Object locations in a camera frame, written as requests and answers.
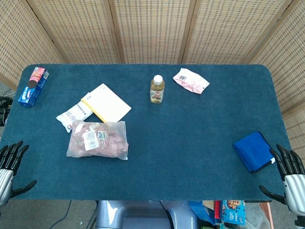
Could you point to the white snack pouch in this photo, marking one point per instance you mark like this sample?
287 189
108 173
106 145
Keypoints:
74 115

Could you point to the white notepad with yellow edge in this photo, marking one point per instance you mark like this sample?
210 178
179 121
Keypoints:
107 105

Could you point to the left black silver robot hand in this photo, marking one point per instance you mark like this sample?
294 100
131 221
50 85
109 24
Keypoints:
6 176

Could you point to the blue plastic container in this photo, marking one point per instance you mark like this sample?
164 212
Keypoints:
200 210

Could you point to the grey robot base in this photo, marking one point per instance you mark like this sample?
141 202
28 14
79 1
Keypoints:
138 214

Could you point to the blue chocolate chip cookie box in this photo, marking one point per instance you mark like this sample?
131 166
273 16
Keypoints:
233 212

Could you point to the wicker folding screen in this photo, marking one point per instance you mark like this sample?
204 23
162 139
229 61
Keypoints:
152 31

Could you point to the dark blue table carpet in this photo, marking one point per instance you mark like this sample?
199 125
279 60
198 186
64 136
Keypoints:
166 148

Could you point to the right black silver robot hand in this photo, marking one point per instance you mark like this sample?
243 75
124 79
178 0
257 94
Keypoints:
294 188

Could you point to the clear plastic zip bag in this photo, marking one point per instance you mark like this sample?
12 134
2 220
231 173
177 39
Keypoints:
100 143

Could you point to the pink white snack packet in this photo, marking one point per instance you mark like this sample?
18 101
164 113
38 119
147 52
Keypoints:
190 82

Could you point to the blue cookie box with pink end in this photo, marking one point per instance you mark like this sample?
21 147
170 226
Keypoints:
32 90

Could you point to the blue folded cloth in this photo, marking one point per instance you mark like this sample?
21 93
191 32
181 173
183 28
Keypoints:
253 152

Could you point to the red box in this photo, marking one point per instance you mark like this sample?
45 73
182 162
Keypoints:
217 210

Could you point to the tea bottle with white cap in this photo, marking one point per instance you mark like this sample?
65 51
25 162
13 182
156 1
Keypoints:
157 91

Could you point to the pink garment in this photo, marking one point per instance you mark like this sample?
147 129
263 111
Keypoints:
112 145

